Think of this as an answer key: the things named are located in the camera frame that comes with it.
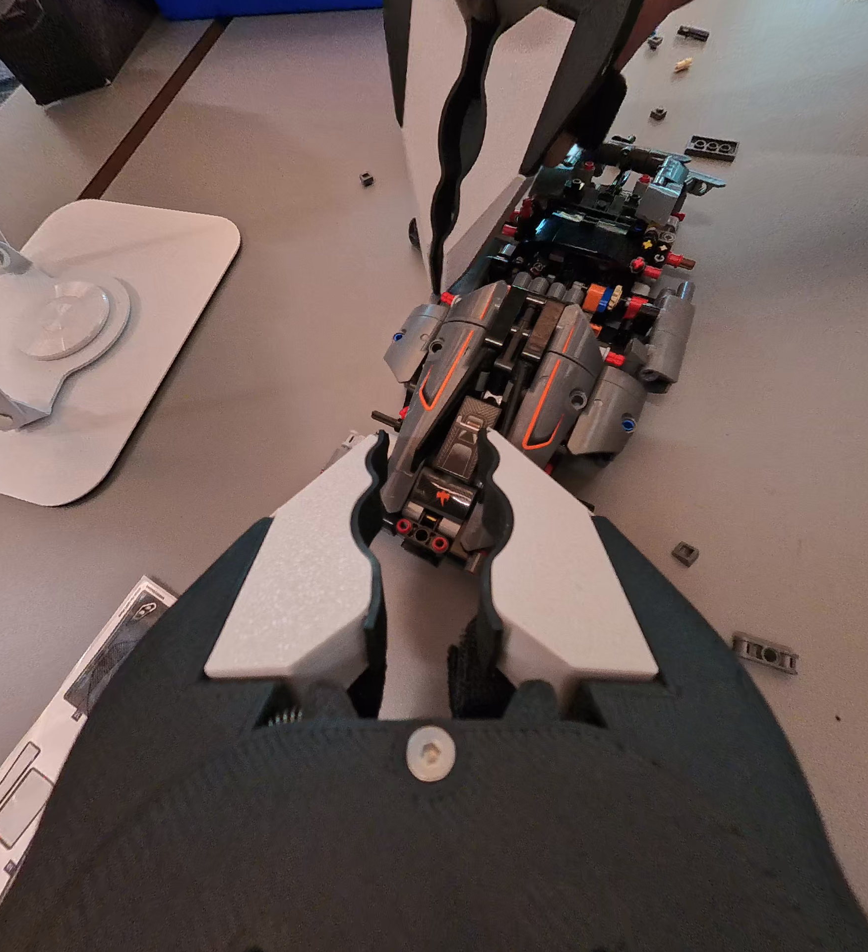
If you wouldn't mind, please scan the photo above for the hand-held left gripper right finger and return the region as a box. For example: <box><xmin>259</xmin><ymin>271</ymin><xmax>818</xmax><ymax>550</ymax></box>
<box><xmin>445</xmin><ymin>427</ymin><xmax>664</xmax><ymax>718</ymax></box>

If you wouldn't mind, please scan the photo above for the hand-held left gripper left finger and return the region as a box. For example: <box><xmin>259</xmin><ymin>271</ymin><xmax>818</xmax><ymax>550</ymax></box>
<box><xmin>202</xmin><ymin>430</ymin><xmax>392</xmax><ymax>718</ymax></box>

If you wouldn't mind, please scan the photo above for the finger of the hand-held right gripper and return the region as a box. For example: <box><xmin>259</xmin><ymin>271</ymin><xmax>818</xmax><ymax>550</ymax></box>
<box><xmin>400</xmin><ymin>0</ymin><xmax>495</xmax><ymax>293</ymax></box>
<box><xmin>434</xmin><ymin>0</ymin><xmax>580</xmax><ymax>293</ymax></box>

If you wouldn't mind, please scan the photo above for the large grey lego vehicle model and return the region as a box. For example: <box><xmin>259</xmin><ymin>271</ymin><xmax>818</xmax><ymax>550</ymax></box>
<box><xmin>326</xmin><ymin>134</ymin><xmax>730</xmax><ymax>575</ymax></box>

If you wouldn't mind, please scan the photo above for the grey lego cylinder assembly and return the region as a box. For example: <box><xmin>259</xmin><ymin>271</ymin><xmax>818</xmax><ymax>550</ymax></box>
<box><xmin>638</xmin><ymin>281</ymin><xmax>699</xmax><ymax>391</ymax></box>

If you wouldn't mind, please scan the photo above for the short grey lego beam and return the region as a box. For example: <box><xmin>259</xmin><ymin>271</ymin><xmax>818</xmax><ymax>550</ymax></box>
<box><xmin>732</xmin><ymin>632</ymin><xmax>800</xmax><ymax>675</ymax></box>

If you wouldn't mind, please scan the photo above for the lego sticker sheet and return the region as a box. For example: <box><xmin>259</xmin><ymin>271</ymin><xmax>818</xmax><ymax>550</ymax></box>
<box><xmin>0</xmin><ymin>573</ymin><xmax>180</xmax><ymax>914</ymax></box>

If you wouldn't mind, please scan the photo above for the dark lego set box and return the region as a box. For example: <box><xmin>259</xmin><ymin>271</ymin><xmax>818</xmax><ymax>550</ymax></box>
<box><xmin>0</xmin><ymin>0</ymin><xmax>158</xmax><ymax>107</ymax></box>

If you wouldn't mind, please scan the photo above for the person's right hand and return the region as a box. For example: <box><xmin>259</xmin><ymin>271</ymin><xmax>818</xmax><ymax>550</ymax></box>
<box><xmin>616</xmin><ymin>0</ymin><xmax>703</xmax><ymax>73</ymax></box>

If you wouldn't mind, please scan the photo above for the blue plastic bin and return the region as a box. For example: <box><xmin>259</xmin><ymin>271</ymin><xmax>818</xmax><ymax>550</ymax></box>
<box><xmin>157</xmin><ymin>0</ymin><xmax>384</xmax><ymax>21</ymax></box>

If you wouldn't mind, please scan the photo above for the white flat board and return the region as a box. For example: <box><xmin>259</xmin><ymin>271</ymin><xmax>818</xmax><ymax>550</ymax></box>
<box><xmin>0</xmin><ymin>199</ymin><xmax>242</xmax><ymax>507</ymax></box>

